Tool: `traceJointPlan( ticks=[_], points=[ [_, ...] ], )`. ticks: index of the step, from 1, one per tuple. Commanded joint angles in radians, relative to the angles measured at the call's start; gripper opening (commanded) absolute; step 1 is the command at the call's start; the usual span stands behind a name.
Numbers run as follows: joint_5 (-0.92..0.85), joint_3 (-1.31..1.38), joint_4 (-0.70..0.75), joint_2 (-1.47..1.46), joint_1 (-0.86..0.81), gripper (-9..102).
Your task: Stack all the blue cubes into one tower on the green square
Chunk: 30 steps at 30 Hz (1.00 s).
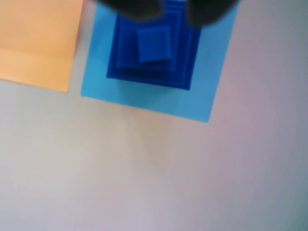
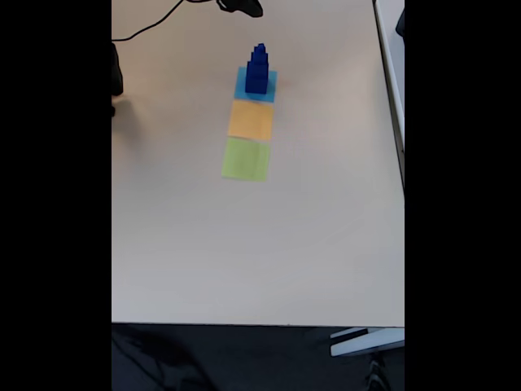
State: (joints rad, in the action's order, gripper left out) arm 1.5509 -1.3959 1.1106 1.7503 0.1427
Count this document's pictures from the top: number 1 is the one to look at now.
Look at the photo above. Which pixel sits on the orange paper square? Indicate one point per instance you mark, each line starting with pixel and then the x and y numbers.
pixel 36 41

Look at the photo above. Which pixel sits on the medium blue cube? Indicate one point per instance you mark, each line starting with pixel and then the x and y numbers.
pixel 149 72

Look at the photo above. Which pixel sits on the tiny blue cube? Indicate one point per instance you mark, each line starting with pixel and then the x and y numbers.
pixel 154 44

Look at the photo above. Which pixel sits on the blue paper square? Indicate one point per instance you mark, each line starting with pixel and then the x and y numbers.
pixel 144 102

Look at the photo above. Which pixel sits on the small blue cube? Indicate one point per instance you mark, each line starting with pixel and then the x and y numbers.
pixel 128 48

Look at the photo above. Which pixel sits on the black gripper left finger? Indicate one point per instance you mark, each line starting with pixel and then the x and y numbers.
pixel 134 7

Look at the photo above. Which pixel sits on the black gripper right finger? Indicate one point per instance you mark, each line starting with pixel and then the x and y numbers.
pixel 207 10

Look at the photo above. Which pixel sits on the large blue cube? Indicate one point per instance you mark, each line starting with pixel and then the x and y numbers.
pixel 149 83

